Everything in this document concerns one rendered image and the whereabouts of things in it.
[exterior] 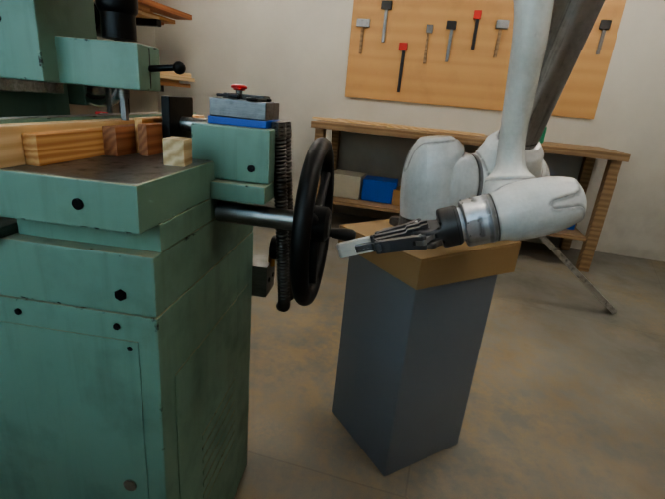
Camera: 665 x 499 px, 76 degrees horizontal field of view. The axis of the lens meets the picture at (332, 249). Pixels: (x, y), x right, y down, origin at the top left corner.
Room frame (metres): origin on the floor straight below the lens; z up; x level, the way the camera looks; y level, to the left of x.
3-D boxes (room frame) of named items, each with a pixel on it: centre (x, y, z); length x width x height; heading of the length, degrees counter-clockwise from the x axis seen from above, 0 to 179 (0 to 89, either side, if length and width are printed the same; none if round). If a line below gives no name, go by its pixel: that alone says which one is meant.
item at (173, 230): (0.74, 0.31, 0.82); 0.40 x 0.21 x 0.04; 174
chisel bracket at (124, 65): (0.75, 0.39, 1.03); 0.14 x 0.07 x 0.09; 84
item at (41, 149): (0.85, 0.36, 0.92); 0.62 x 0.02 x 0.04; 174
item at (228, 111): (0.78, 0.17, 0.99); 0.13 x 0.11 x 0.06; 174
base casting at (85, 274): (0.76, 0.49, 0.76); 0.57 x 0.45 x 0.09; 84
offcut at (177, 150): (0.65, 0.25, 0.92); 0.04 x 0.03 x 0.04; 1
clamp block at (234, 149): (0.78, 0.18, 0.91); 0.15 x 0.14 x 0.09; 174
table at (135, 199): (0.78, 0.26, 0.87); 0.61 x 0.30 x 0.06; 174
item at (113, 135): (0.78, 0.35, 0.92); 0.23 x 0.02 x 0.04; 174
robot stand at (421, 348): (1.15, -0.26, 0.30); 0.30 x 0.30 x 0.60; 32
